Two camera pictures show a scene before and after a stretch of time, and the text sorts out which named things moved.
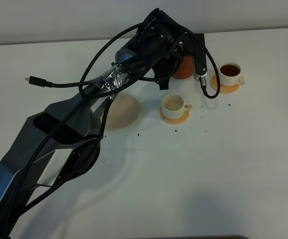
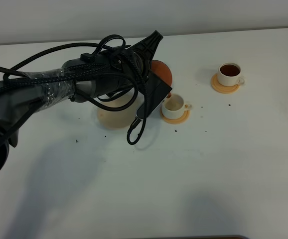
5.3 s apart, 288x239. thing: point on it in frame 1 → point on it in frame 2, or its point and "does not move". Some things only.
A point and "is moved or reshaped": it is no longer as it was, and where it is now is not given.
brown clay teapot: (185, 70) is moved or reshaped
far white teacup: (229, 74) does not move
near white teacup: (173, 106) does not move
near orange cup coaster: (175, 121) does not move
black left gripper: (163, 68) → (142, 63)
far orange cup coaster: (223, 89) does not move
